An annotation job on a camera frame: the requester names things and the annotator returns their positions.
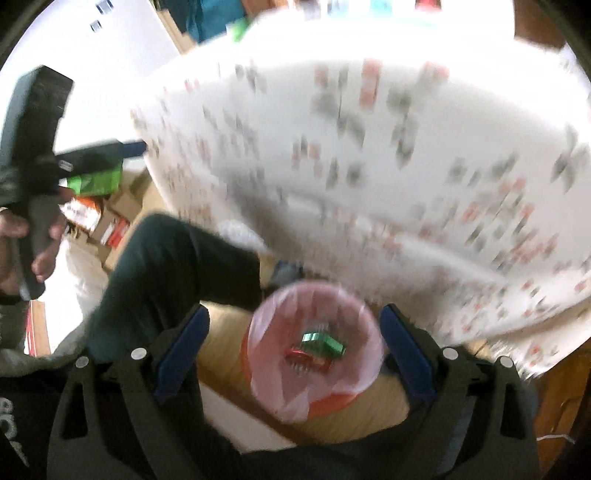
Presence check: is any person's left hand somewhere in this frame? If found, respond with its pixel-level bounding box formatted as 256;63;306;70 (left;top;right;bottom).
1;187;73;300

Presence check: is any green plastic bag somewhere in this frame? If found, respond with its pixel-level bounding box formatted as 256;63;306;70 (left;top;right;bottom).
66;165;123;197

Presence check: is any green foil wrapper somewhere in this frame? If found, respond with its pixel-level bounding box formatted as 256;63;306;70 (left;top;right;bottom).
300;330;346;359

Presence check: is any orange bin with pink bag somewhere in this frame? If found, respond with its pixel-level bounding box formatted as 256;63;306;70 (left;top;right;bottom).
242;280;385;423

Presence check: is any red foil wrapper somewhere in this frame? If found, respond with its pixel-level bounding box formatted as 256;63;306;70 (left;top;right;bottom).
284;347;332;374

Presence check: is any teal bag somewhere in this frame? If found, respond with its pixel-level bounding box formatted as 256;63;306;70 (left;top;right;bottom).
186;0;245;43

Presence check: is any floral cherry tablecloth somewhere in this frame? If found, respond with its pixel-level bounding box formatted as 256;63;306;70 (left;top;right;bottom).
132;8;590;376

